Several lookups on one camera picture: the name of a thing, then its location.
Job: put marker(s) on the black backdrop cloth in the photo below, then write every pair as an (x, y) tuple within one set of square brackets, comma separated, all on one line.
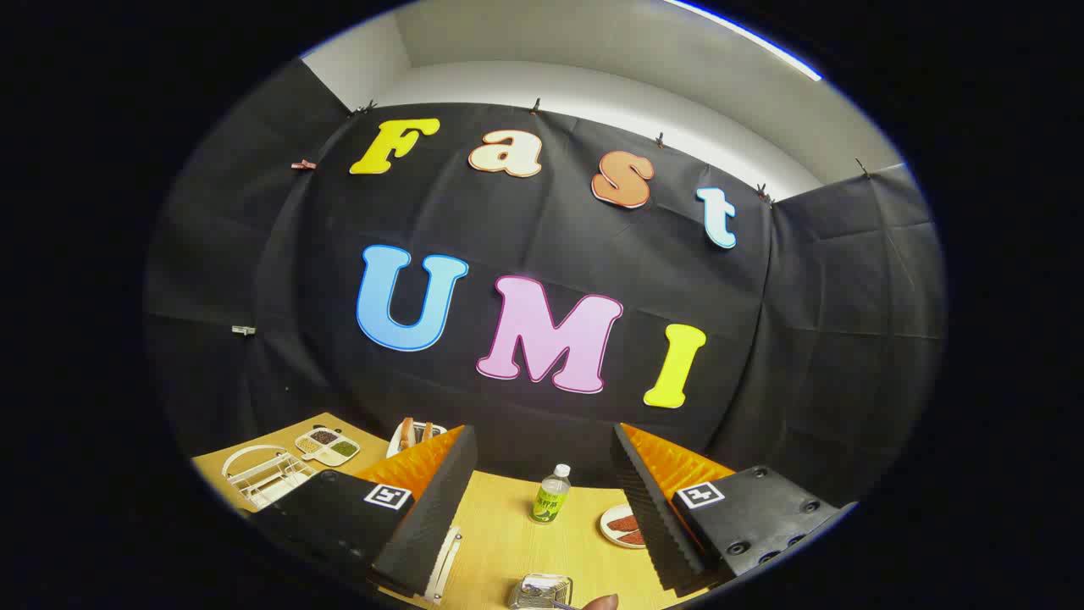
[(593, 254)]

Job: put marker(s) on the white toaster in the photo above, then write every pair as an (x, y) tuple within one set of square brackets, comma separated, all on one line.
[(398, 449)]

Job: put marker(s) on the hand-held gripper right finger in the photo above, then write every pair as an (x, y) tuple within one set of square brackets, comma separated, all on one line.
[(656, 517)]

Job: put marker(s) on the red meat piece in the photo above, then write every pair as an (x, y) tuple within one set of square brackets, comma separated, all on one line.
[(633, 537), (625, 523)]

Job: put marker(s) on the green label drink bottle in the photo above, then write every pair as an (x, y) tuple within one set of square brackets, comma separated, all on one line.
[(550, 500)]

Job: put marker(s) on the small white oval dish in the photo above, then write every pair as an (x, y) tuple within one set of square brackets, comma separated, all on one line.
[(611, 532)]

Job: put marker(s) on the pink clip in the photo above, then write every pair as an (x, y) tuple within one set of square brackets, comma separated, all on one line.
[(303, 164)]

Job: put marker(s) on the divided snack tray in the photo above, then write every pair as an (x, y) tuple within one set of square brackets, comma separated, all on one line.
[(326, 446)]

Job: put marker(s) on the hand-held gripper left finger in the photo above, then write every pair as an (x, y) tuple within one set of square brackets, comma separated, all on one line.
[(432, 517)]

